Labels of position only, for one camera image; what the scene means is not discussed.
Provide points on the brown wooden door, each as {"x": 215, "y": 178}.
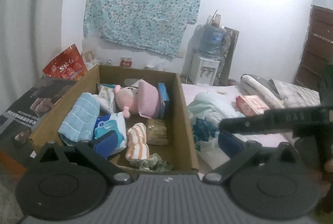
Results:
{"x": 317, "y": 53}

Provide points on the white label wipes pack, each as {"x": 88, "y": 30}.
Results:
{"x": 106, "y": 97}

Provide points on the blue white tissue pack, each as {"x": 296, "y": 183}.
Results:
{"x": 113, "y": 121}

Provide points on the orange striped white towel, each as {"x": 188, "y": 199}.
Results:
{"x": 137, "y": 147}

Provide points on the teal patterned wall cloth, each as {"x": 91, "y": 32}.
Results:
{"x": 153, "y": 25}

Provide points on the light blue checked towel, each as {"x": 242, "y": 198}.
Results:
{"x": 79, "y": 123}

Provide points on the blue tissue box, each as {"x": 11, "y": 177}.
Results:
{"x": 164, "y": 101}

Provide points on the pink plush doll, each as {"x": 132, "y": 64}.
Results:
{"x": 142, "y": 100}

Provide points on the white water dispenser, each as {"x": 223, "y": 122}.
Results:
{"x": 203, "y": 70}

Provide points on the dark printed flat carton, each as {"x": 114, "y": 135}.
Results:
{"x": 22, "y": 117}

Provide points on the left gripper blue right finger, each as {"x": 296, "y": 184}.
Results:
{"x": 230, "y": 144}

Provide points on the blue water dispenser bottle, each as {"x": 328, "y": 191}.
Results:
{"x": 214, "y": 42}

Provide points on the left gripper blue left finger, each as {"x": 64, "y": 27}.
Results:
{"x": 106, "y": 144}

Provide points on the white plastic bag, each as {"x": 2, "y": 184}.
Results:
{"x": 206, "y": 112}

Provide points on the red can on floor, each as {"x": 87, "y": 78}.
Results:
{"x": 126, "y": 62}

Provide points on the checked pink pillow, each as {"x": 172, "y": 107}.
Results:
{"x": 294, "y": 96}

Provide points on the pink wet wipes pack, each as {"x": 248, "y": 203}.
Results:
{"x": 251, "y": 105}

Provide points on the brown paper packet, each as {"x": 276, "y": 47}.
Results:
{"x": 156, "y": 132}

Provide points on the red snack bag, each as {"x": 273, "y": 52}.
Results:
{"x": 67, "y": 65}

